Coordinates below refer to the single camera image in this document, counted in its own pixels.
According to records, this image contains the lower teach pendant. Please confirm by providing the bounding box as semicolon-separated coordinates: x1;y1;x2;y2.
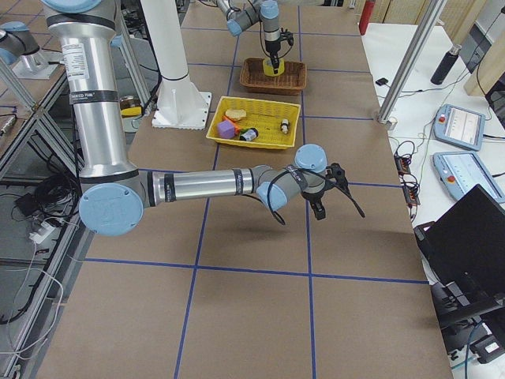
432;152;504;204

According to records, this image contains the black water bottle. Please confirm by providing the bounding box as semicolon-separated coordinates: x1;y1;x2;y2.
430;44;462;85

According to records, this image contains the brown wicker basket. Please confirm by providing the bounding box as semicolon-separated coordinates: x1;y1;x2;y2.
239;58;307;96

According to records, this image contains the teach pendant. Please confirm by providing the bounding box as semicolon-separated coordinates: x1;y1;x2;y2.
432;103;485;151
432;152;504;204

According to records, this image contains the yellow tape roll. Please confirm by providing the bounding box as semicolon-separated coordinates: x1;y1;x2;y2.
262;58;285;77

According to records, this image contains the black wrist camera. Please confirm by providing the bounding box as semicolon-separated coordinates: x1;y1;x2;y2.
280;29;294;47
326;163;349;191

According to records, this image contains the black laptop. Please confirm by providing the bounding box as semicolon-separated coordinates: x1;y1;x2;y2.
414;185;504;314

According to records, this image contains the red tube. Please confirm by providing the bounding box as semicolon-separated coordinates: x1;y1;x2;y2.
358;0;376;36

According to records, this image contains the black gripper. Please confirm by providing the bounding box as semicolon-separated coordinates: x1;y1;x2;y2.
301;189;326;220
264;39;281;73

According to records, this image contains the small black device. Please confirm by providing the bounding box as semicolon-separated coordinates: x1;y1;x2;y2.
375;77;389;86

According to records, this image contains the yellow plastic basket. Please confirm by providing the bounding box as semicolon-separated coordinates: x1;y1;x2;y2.
206;96;301;150

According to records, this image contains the beige bread toy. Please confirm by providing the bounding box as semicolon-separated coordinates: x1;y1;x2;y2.
225;109;247;122

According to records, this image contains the purple cube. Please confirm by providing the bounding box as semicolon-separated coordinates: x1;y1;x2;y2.
217;120;235;139

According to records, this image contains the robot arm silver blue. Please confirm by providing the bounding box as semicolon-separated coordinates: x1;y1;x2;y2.
213;0;282;74
41;1;335;236

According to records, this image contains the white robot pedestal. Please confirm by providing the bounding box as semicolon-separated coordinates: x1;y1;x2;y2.
141;0;211;129

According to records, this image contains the aluminium frame post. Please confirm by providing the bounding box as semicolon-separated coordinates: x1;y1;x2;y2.
376;0;447;131

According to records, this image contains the penguin toy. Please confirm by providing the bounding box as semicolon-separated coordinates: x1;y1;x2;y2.
280;118;290;134

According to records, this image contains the upper teach pendant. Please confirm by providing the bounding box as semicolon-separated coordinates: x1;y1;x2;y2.
432;103;485;151

